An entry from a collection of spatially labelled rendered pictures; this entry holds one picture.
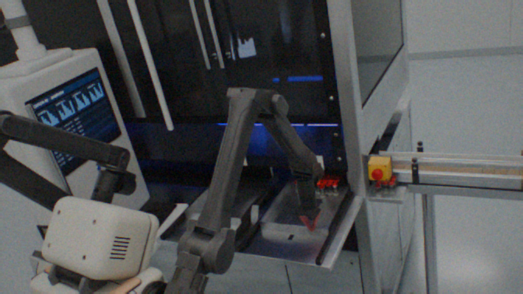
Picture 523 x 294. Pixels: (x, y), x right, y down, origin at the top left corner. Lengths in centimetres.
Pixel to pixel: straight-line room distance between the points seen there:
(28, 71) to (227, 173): 98
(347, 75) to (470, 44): 476
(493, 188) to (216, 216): 109
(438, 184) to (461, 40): 455
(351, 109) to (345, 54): 19
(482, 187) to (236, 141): 103
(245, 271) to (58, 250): 135
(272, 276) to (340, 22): 125
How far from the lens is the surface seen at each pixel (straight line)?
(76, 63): 190
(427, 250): 201
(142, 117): 207
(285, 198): 178
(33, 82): 175
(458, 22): 615
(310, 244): 152
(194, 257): 96
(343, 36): 148
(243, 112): 100
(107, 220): 96
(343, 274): 201
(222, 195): 97
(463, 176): 174
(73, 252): 102
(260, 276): 224
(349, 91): 154
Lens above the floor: 182
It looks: 25 degrees down
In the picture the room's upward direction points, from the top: 12 degrees counter-clockwise
